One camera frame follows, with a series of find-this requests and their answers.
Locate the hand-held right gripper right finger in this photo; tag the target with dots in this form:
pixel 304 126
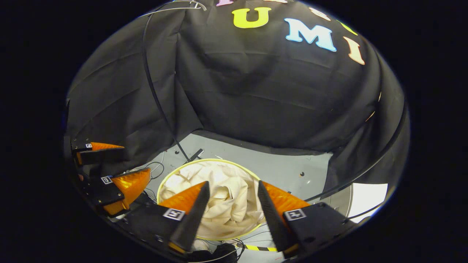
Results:
pixel 274 219

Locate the cream button shirt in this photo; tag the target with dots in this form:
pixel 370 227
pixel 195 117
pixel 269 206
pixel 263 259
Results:
pixel 226 190

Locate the yellow black striped tape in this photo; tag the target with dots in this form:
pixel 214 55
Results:
pixel 256 248

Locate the round yellow-rimmed laundry hamper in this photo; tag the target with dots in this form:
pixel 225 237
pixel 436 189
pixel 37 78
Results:
pixel 210 160

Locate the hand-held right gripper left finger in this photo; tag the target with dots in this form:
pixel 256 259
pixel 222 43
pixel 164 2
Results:
pixel 192 219

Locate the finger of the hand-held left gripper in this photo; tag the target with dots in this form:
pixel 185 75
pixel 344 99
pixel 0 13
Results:
pixel 100 191
pixel 102 155

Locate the white plastic hanger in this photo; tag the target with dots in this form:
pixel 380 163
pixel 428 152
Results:
pixel 200 5

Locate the black backdrop cloth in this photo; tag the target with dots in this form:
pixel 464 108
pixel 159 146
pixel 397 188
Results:
pixel 256 91

